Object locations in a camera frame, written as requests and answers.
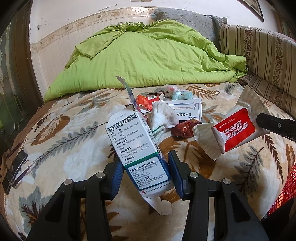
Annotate black phone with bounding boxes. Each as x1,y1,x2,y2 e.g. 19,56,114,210
2,151,28,195

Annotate red white wet wipe packet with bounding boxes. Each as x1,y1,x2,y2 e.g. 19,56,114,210
193,86,269,160

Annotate eyeglasses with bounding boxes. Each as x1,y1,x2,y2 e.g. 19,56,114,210
2,138,35,195

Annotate floral leaf blanket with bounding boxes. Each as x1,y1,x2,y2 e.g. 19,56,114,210
1,89,295,240

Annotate dark red crumpled wrapper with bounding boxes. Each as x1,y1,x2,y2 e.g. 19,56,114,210
171,118,201,138

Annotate grey pillow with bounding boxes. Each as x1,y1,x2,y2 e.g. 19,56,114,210
152,8,228,48

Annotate white flat medicine box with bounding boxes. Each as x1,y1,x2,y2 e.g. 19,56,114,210
164,98,202,121

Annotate light blue cartoon pouch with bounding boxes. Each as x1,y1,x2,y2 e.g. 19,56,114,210
171,91,193,100

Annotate clear red-print plastic wrapper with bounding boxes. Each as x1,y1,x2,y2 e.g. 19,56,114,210
154,84,178,96

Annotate small red carton box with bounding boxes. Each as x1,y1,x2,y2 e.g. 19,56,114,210
136,91,165,111

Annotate white crumpled plastic bag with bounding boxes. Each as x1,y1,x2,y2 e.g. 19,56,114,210
149,101,180,144

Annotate green quilt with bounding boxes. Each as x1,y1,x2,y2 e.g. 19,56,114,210
44,20,248,101

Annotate white blue medicine box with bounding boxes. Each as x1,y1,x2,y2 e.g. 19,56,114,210
105,76,173,215

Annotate red mesh trash basket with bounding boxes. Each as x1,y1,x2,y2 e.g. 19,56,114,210
267,165,296,216

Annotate framed wall picture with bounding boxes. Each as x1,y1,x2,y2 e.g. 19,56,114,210
238,0,264,22

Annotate striped floral headboard cushion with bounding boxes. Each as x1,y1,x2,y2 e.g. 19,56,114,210
220,24,295,118

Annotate dark wooden door frame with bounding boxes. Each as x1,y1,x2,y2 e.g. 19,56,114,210
11,1,44,114

